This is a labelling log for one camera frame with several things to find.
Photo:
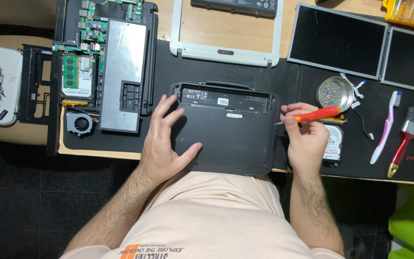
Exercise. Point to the black plastic bracket frame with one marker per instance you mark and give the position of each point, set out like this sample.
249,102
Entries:
32,86

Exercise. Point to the heap of small screws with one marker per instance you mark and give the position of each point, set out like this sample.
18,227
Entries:
330,94

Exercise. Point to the green memory module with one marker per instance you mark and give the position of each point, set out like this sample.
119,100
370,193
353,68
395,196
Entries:
70,72

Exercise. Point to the yellow plastic tool case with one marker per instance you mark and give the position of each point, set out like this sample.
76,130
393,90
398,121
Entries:
412,12

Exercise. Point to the black laptop chassis frame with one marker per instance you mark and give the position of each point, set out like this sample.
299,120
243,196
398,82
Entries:
151,54

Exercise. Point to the silver backed laptop keyboard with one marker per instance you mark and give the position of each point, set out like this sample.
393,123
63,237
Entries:
124,72

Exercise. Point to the laptop hard drive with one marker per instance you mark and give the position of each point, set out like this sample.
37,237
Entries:
334,145

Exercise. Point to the black laptop battery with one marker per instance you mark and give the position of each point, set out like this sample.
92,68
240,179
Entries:
232,5

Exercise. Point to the person's peach shirt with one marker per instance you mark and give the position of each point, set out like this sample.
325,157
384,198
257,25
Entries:
210,219

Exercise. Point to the black laptop base case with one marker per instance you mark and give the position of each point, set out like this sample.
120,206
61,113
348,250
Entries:
228,140

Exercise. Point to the black desk mat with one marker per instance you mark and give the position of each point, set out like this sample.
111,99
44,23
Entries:
192,68

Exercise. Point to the large bare display panel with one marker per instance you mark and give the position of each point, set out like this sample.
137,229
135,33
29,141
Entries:
336,39

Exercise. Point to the black cooling fan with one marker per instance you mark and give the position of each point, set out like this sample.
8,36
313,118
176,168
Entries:
80,124

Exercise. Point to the green laptop motherboard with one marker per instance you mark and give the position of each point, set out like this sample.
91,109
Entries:
92,32

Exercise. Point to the round metal screw bowl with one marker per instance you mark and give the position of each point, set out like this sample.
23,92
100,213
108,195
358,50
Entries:
343,97

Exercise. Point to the pink and white toothbrush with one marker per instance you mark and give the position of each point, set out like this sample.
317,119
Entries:
385,133

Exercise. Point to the silver laptop screen bezel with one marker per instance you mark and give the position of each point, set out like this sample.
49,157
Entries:
225,54

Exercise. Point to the person's left hand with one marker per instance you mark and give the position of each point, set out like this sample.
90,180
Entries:
160,144

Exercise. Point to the person's right hand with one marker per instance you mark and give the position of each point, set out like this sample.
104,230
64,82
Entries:
307,147

